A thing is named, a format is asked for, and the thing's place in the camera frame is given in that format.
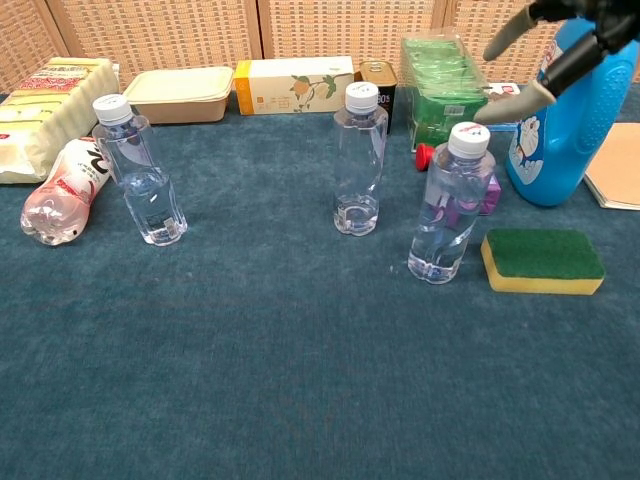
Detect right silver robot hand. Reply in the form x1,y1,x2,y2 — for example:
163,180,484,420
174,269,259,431
472,0,640,124

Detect clear water bottle white cap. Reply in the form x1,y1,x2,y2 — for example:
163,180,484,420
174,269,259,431
91,93,189,247
332,81,389,237
407,121,497,286

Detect blue blister pack of clips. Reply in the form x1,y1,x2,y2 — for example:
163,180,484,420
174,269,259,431
480,81,529,132

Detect brown spiral notebook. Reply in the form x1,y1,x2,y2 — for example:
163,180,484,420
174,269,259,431
583,122,640,211

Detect blue detergent jug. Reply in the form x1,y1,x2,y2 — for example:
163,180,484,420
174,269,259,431
505,19,640,208

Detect clear box green packets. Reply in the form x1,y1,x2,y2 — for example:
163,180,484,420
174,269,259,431
401,29,489,153

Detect purple wrapped packet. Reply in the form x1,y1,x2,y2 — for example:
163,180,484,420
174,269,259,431
477,173,503,217

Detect gold can black label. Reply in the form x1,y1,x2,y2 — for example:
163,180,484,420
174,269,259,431
358,60,399,136

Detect green yellow scouring sponge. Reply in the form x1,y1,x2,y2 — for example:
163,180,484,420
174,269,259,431
480,228,607,296

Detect woven rattan folding screen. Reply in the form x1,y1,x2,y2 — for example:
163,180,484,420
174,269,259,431
0,0,640,95

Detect white orange tea box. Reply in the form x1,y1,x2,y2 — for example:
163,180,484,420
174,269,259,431
233,56,356,117

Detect beige lidded food container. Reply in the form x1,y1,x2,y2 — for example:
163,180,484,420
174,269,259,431
121,65,236,125

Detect teal carpet table cover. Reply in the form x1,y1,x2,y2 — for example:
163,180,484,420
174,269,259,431
0,82,640,480

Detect yellow sponge multipack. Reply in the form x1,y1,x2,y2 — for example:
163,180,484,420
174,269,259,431
0,56,121,185

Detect pink drink bottle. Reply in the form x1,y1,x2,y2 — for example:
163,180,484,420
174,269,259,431
20,136,112,247

